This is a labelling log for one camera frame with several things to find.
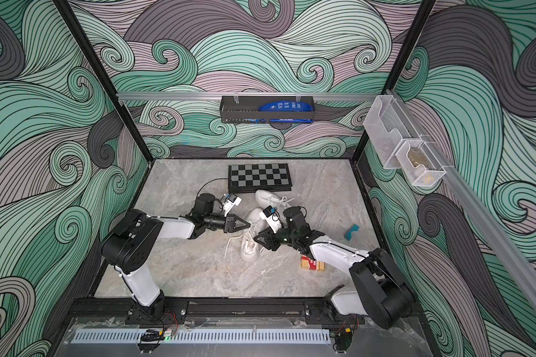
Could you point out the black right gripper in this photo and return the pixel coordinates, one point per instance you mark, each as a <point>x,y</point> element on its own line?
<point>274,242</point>

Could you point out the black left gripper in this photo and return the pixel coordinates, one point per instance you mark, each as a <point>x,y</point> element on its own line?
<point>230,224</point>

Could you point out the white knit shoe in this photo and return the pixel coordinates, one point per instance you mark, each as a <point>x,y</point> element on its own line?
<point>250,249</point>
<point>266,198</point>

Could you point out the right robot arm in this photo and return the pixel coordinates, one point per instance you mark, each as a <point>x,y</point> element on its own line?
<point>380,292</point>

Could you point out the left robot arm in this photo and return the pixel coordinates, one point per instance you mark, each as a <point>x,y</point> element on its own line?
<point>129,244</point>

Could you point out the red yellow matchbox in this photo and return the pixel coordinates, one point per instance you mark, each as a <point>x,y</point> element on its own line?
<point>312,265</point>

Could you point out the black grey chessboard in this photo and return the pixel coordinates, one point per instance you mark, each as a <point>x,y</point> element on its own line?
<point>273,177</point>

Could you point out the teal plastic piece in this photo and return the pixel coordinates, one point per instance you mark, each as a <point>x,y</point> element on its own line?
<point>348,235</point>

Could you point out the blue oval object in tray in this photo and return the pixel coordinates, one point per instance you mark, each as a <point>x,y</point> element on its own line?
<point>286,106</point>

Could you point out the clear plastic bin large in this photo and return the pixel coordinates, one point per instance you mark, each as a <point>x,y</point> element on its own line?
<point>388,125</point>

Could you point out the clear plastic bin small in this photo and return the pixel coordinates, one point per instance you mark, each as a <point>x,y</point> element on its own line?
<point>419,164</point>

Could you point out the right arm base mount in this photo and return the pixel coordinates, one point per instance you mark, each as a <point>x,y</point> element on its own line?
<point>323,312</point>

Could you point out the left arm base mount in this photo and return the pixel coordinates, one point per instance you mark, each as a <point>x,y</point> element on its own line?
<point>165,311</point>

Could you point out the white slotted cable duct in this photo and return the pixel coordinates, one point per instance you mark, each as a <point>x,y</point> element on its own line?
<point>254,336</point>

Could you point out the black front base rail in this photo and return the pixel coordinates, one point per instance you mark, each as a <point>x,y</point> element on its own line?
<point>201,307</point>

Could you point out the black wall tray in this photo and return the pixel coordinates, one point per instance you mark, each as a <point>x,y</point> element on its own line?
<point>245,110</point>

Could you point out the aluminium rail back wall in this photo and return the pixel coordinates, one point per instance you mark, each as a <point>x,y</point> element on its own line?
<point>217,96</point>

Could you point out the black corner frame post left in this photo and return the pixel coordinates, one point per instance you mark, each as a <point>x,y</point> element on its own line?
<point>86,47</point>

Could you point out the black corner frame post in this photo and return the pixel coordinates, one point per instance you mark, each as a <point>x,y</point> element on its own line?
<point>86,47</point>
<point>377,66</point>

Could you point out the black corner frame post right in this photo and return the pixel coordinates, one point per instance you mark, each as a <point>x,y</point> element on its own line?
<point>377,66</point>

